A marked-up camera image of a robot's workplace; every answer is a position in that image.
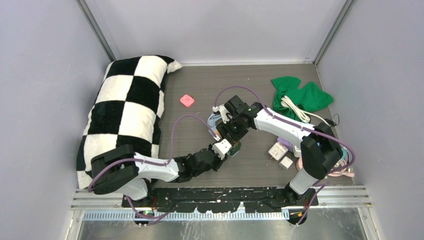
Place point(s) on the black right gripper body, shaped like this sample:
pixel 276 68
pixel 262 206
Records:
pixel 234 127

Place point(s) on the dark green cube adapter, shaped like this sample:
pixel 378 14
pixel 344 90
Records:
pixel 235 148

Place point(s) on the white tiger cube socket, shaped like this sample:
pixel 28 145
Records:
pixel 278 151

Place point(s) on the pink small plug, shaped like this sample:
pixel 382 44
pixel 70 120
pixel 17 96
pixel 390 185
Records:
pixel 187 100

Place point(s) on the white charger plug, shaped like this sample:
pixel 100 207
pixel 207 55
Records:
pixel 285 163

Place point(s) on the white power strip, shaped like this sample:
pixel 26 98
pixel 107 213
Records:
pixel 296 151

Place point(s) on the light blue power strip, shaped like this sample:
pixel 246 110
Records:
pixel 213 124

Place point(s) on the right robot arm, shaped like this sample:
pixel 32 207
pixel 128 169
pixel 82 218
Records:
pixel 319 149

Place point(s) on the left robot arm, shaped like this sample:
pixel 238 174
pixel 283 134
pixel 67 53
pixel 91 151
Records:
pixel 124 171

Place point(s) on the pink round socket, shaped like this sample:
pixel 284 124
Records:
pixel 299 164

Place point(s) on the purple power strip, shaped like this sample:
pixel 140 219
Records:
pixel 286 143

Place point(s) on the green cloth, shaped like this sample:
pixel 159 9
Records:
pixel 309 98

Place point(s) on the black white checkered pillow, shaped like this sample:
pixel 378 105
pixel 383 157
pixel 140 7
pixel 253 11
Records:
pixel 127 111

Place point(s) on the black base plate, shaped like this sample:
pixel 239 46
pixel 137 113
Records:
pixel 221 199

